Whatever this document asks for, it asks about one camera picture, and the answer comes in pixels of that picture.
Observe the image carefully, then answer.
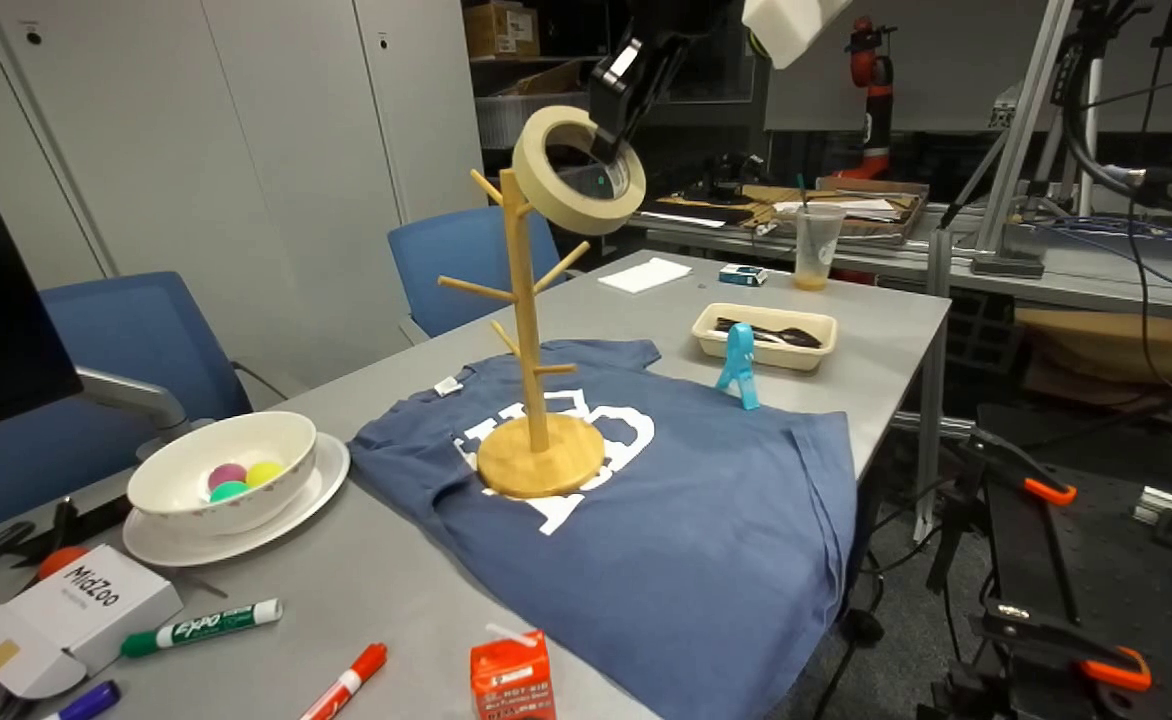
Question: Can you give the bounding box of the red black background robot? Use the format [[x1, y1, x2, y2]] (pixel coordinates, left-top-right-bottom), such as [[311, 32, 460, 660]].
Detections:
[[842, 17, 895, 180]]

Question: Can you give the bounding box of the small blue box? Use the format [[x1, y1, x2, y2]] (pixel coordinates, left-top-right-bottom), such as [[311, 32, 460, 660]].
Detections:
[[719, 266, 769, 287]]

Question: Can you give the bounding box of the aluminium frame post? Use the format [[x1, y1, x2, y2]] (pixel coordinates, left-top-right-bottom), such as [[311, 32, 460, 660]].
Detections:
[[966, 0, 1076, 278]]

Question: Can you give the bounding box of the orange handled clamp upper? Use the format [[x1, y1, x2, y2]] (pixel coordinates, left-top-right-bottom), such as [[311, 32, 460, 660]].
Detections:
[[972, 430, 1079, 509]]

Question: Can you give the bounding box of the white paper sheet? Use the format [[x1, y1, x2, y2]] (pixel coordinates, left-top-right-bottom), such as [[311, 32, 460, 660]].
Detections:
[[598, 258, 692, 293]]

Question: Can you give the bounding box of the white plate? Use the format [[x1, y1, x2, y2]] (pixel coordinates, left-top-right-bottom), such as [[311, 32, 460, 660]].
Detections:
[[120, 435, 350, 570]]

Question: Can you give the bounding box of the orange handled clamp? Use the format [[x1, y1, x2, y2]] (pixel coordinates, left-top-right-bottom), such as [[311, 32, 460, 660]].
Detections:
[[972, 430, 1079, 509], [978, 600, 1156, 692]]

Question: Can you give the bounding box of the purple marker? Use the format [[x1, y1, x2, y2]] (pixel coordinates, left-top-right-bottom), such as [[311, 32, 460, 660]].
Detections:
[[42, 680, 120, 720]]

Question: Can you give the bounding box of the white ceramic bowl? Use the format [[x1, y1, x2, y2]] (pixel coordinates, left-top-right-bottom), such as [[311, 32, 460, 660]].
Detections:
[[129, 412, 320, 535]]

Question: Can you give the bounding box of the blue chair far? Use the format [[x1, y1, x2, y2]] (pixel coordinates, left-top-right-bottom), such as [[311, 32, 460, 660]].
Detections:
[[386, 208, 507, 336]]

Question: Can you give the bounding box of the light blue plastic clip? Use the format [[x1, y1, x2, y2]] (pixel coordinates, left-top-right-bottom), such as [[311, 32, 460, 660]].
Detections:
[[717, 320, 761, 408]]

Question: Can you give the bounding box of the blue chair near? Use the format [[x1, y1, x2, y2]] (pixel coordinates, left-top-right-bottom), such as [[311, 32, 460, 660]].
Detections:
[[0, 273, 246, 520]]

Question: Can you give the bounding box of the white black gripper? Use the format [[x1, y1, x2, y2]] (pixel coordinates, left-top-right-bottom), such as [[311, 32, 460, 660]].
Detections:
[[590, 32, 694, 150]]

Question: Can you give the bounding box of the beige masking tape roll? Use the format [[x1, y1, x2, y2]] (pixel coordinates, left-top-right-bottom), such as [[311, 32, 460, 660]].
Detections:
[[513, 104, 648, 235]]

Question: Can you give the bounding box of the beige rectangular tray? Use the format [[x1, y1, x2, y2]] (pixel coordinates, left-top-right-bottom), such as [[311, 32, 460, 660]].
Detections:
[[692, 301, 839, 372]]

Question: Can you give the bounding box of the green dry-erase marker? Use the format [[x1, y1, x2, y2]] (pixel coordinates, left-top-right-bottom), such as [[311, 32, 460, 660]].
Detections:
[[120, 600, 284, 660]]

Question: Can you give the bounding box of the red dry-erase marker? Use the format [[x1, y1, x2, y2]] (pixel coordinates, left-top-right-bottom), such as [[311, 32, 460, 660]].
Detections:
[[299, 643, 386, 720]]

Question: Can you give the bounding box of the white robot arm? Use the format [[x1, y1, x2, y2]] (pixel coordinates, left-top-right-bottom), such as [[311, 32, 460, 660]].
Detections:
[[589, 0, 850, 158]]

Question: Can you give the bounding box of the blue printed t-shirt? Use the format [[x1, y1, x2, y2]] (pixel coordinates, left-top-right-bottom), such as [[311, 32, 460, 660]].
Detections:
[[350, 340, 854, 720]]

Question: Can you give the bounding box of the clear plastic cup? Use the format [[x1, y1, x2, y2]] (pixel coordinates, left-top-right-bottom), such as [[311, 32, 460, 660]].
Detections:
[[793, 208, 842, 293]]

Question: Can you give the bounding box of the white cardboard box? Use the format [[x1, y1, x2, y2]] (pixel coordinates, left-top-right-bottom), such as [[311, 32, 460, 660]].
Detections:
[[0, 545, 185, 701]]

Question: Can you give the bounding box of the blue chair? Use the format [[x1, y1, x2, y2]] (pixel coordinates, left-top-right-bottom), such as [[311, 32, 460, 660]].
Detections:
[[0, 273, 246, 520], [386, 208, 507, 336]]

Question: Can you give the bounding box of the orange handled clamp lower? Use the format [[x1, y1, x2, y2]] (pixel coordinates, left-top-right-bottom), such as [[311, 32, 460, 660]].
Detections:
[[978, 600, 1156, 692]]

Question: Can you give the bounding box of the orange small carton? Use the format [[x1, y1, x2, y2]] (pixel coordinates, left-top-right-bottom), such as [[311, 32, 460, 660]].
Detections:
[[467, 631, 557, 720]]

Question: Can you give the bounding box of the wooden peg stand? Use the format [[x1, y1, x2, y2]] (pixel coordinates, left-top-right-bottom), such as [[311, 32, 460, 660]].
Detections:
[[438, 168, 605, 501]]

